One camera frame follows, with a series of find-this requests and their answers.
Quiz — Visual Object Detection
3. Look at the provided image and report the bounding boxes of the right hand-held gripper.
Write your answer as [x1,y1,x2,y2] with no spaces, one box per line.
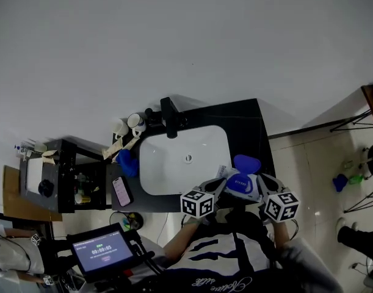
[256,173,300,224]

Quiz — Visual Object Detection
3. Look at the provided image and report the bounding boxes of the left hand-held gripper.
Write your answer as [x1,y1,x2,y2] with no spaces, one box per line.
[179,177,228,219]

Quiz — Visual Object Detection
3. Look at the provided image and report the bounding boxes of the wet wipes pack blue lid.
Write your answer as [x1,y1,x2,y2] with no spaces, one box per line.
[217,154,263,204]

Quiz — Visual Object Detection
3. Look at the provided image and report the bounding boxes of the person's left forearm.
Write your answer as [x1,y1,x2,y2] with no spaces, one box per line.
[163,215,212,264]

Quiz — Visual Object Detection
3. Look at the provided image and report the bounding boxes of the person's right forearm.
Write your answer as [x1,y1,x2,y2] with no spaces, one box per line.
[267,220,293,251]

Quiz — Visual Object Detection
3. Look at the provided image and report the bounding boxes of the white wash basin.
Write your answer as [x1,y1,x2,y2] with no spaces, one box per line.
[138,125,233,197]

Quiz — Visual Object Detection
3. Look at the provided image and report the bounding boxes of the person's white printed shirt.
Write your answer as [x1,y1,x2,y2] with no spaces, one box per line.
[137,211,344,293]

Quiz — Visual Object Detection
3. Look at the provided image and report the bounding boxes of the blue glove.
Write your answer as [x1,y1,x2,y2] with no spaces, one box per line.
[332,173,349,192]

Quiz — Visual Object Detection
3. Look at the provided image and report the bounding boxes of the smartphone with lit screen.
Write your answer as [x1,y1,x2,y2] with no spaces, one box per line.
[112,175,134,208]

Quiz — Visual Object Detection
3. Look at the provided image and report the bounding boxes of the blue cloth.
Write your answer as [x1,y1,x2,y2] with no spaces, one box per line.
[117,148,140,178]

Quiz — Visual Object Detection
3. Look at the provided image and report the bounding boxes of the black faucet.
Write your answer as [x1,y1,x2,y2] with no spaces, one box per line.
[159,96,183,140]

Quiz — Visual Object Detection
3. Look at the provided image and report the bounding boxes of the black vanity counter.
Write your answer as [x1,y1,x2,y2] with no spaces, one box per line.
[110,98,277,214]

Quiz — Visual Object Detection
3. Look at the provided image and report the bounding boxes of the beige paper packets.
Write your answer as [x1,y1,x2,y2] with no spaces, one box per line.
[101,136,142,162]

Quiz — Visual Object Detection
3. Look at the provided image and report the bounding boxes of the white mug blue print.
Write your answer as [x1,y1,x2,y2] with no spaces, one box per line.
[126,112,147,137]

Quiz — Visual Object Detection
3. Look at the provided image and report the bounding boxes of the black monitor with timer screen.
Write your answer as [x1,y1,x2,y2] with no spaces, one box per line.
[65,222,144,284]

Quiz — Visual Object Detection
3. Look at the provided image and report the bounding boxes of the black shelf unit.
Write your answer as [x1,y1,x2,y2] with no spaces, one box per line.
[19,138,108,214]

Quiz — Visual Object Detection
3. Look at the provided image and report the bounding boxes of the black round knob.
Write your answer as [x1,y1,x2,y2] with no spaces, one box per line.
[37,178,55,198]

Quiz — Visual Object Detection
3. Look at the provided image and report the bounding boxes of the black wire frame stand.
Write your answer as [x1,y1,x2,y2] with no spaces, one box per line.
[329,108,373,133]
[342,184,373,214]

